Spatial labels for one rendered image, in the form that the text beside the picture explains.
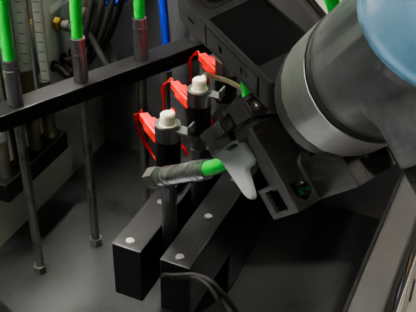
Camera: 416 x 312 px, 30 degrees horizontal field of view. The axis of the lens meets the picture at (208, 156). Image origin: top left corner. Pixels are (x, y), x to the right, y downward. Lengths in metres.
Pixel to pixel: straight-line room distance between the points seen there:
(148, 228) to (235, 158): 0.37
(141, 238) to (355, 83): 0.59
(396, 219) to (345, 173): 0.57
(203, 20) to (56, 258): 0.67
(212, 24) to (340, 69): 0.16
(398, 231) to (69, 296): 0.44
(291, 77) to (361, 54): 0.08
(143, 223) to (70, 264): 0.21
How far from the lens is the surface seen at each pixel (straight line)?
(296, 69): 0.40
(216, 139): 0.53
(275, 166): 0.49
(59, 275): 1.09
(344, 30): 0.35
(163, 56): 1.02
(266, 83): 0.45
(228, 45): 0.48
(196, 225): 0.93
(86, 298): 1.06
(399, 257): 0.96
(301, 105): 0.40
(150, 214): 0.94
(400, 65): 0.31
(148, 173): 0.73
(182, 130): 0.82
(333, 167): 0.45
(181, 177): 0.69
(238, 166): 0.57
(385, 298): 0.91
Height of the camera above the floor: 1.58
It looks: 36 degrees down
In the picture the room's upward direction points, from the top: 1 degrees clockwise
